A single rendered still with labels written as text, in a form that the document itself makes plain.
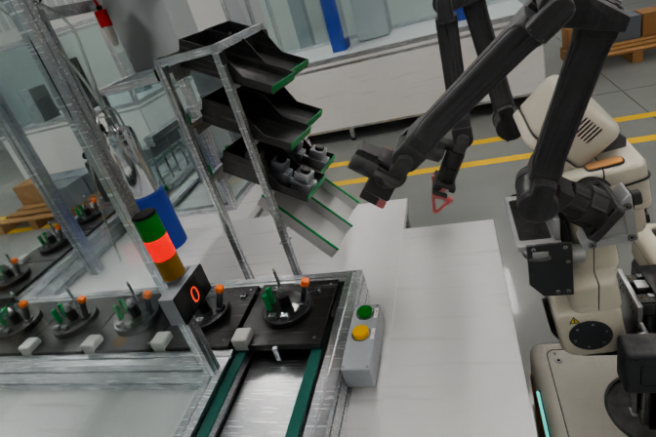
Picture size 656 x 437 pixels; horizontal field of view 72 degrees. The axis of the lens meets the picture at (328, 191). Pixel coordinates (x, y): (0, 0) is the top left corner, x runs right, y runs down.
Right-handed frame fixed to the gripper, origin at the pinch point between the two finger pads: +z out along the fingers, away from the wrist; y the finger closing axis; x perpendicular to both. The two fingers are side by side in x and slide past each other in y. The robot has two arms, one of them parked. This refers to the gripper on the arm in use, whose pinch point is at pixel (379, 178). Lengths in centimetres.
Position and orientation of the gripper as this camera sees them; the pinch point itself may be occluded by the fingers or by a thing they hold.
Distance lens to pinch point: 118.2
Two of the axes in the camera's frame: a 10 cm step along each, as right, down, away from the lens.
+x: 8.9, 4.5, 0.4
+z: -0.5, 0.1, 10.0
